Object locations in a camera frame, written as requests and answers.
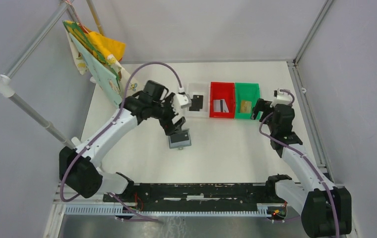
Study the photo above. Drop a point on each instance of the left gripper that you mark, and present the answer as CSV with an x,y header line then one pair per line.
x,y
168,126

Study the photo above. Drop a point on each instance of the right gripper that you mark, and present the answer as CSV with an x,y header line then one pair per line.
x,y
263,105

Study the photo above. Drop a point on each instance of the green leather card holder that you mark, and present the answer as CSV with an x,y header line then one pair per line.
x,y
179,146

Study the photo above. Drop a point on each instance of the gold credit card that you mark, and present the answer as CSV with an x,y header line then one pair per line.
x,y
245,107

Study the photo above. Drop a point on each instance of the black credit card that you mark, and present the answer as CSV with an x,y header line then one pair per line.
x,y
195,107

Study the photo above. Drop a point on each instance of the dark grey credit card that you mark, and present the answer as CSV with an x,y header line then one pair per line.
x,y
197,98

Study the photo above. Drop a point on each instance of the white striped card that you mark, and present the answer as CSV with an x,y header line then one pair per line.
x,y
220,106

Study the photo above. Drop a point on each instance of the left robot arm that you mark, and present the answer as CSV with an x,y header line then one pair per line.
x,y
79,167

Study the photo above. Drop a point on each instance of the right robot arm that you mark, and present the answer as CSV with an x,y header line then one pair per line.
x,y
324,208

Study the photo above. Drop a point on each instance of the green plastic bin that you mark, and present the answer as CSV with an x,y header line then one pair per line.
x,y
246,91

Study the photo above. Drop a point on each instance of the red plastic bin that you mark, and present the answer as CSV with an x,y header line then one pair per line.
x,y
223,90

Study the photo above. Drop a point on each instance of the clear plastic bin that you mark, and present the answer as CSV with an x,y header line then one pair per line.
x,y
199,94

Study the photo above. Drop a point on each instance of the patterned cloth bags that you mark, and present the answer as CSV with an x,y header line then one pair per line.
x,y
101,56

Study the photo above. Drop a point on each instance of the white pipe pole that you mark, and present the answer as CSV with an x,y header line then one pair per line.
x,y
9,93

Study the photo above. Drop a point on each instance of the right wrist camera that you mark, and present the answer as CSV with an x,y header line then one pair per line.
x,y
282,96

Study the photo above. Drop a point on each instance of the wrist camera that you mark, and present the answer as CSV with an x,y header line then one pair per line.
x,y
181,100
282,96

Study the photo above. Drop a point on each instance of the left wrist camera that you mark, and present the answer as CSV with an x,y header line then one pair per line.
x,y
181,100

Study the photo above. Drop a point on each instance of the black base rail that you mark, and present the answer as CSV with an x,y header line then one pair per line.
x,y
200,197

